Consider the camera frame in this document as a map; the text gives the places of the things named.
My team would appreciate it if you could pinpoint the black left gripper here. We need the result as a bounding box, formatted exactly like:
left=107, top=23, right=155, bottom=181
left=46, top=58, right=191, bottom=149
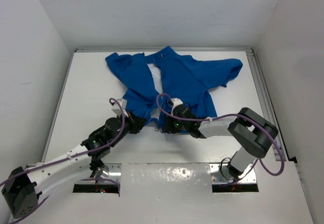
left=109, top=109, right=146, bottom=146

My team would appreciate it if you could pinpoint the blue zip-up jacket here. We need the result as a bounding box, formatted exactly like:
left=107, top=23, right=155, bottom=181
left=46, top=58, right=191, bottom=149
left=105, top=47, right=243, bottom=128

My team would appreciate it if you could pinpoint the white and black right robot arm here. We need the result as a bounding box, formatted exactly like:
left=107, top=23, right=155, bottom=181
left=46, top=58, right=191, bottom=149
left=165, top=104, right=278, bottom=181

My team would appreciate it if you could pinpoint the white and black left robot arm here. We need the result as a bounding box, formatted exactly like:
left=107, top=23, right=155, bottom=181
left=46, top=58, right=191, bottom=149
left=1, top=112, right=147, bottom=220

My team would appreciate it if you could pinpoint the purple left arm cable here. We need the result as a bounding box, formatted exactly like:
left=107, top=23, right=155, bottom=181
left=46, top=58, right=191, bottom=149
left=0, top=97, right=129, bottom=221

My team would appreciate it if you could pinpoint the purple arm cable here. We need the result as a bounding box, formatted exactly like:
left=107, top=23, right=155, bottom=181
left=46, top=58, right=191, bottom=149
left=0, top=97, right=129, bottom=221
left=156, top=93, right=285, bottom=176

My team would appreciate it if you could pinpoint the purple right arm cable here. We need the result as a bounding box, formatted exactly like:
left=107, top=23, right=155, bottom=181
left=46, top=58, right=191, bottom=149
left=156, top=93, right=285, bottom=176

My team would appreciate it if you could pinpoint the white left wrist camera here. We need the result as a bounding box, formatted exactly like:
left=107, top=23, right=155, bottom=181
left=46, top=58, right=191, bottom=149
left=112, top=98, right=127, bottom=117

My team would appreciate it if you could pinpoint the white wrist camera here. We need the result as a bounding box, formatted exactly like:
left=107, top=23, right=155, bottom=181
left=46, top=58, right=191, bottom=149
left=171, top=98, right=183, bottom=115
left=112, top=98, right=127, bottom=117

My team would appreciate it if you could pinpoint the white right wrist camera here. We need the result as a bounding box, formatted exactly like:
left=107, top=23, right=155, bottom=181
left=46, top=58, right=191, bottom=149
left=171, top=98, right=183, bottom=115

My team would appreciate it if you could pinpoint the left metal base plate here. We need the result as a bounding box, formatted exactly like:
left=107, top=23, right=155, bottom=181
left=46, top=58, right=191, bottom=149
left=75, top=164, right=122, bottom=184

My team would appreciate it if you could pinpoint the metal base plate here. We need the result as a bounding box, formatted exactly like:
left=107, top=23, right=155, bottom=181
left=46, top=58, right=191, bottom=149
left=75, top=164, right=122, bottom=184
left=210, top=162, right=259, bottom=184

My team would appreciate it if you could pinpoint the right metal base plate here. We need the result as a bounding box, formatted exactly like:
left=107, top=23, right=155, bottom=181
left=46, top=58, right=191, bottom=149
left=210, top=162, right=259, bottom=184

